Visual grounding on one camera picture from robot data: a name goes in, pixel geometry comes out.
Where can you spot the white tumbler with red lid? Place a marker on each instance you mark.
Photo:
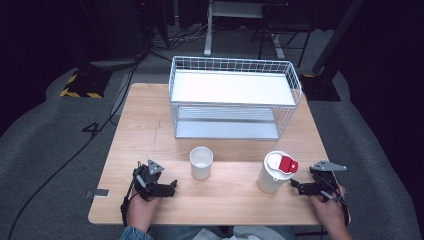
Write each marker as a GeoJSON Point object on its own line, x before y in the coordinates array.
{"type": "Point", "coordinates": [271, 178]}

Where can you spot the black slanted stand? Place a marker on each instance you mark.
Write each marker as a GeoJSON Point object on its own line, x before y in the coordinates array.
{"type": "Point", "coordinates": [328, 66]}

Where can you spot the white desk frame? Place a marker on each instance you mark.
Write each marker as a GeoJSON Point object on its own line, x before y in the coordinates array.
{"type": "Point", "coordinates": [208, 30]}

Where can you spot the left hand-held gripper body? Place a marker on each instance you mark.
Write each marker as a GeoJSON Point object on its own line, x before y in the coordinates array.
{"type": "Point", "coordinates": [146, 181]}

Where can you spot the person's right hand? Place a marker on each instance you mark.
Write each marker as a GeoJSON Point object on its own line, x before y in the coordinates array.
{"type": "Point", "coordinates": [333, 215]}

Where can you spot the small white cup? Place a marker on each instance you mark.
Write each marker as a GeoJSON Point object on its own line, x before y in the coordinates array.
{"type": "Point", "coordinates": [201, 165]}

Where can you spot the grey tape tab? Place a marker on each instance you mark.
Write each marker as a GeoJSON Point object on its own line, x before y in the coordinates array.
{"type": "Point", "coordinates": [100, 192]}

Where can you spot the black stand base yellow stripes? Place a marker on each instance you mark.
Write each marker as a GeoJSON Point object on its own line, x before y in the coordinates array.
{"type": "Point", "coordinates": [85, 83]}

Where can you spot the black chair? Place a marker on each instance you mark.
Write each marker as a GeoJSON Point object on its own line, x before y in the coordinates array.
{"type": "Point", "coordinates": [286, 23]}

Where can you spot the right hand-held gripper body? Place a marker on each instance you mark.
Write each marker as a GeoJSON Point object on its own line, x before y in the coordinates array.
{"type": "Point", "coordinates": [328, 185]}

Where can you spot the person's left hand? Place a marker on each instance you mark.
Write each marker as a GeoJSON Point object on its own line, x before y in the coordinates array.
{"type": "Point", "coordinates": [140, 213]}

